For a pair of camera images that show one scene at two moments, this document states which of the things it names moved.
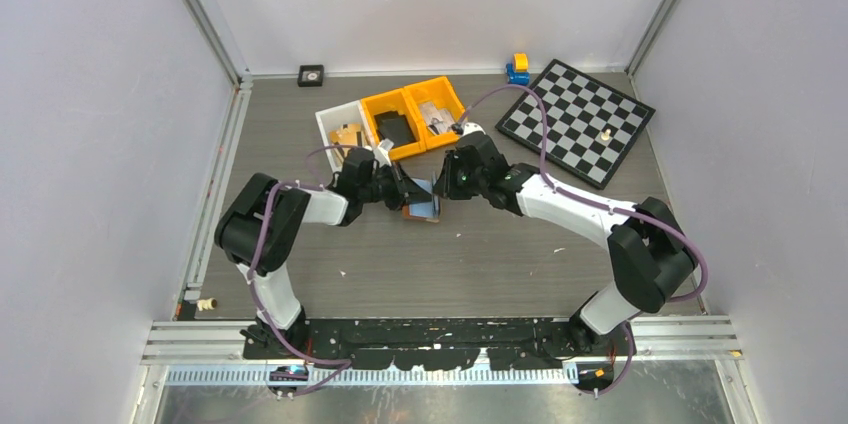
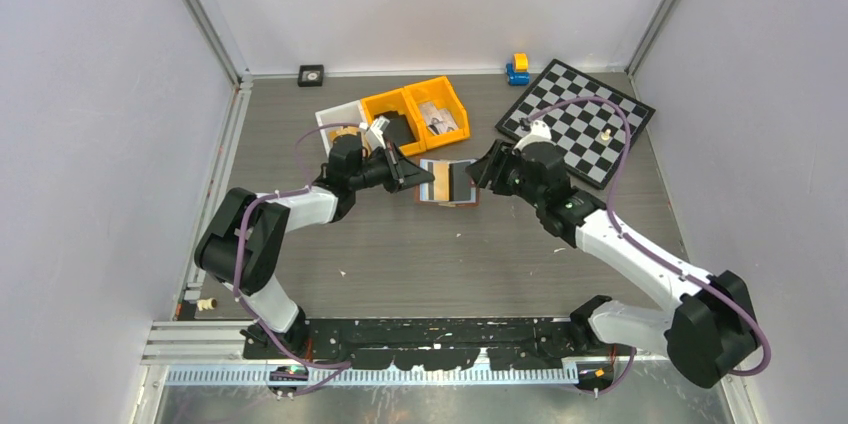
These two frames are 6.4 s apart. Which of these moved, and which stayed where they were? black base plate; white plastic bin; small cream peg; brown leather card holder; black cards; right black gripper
Moved: brown leather card holder; right black gripper
Stayed: black cards; white plastic bin; black base plate; small cream peg
